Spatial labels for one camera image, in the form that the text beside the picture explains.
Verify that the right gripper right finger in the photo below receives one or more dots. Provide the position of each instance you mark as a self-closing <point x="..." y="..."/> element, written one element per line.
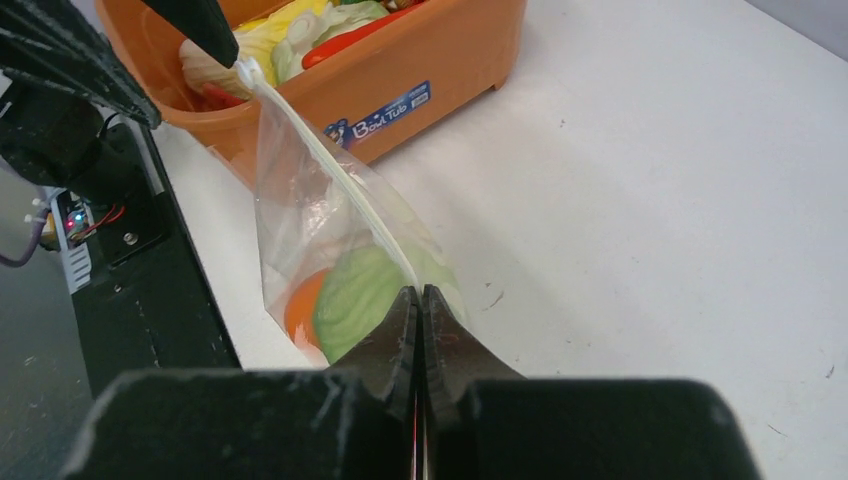
<point x="453" y="359"/>

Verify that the yellow pepper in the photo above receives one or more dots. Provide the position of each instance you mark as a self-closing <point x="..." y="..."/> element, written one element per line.
<point x="199" y="68"/>

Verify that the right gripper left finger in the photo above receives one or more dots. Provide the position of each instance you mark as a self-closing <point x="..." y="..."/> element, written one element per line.
<point x="378" y="425"/>

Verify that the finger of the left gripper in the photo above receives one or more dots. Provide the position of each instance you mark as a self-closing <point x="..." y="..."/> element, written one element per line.
<point x="51" y="44"/>
<point x="203" y="22"/>

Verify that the orange plastic tub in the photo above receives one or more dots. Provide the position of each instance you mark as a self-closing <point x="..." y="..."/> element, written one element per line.
<point x="370" y="97"/>

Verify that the orange carrot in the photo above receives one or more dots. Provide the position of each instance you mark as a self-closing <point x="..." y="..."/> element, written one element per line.
<point x="336" y="44"/>

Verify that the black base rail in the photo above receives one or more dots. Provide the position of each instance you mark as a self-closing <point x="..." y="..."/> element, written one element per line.
<point x="140" y="297"/>

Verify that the small white cauliflower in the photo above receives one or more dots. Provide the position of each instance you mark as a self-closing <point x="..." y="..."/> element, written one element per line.
<point x="358" y="291"/>

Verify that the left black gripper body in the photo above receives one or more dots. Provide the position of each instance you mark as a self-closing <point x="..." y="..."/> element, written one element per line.
<point x="51" y="138"/>

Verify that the clear dotted zip bag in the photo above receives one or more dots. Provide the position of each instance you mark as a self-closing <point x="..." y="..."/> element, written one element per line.
<point x="314" y="201"/>

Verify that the orange fruit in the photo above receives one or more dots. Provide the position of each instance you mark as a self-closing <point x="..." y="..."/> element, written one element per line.
<point x="300" y="308"/>

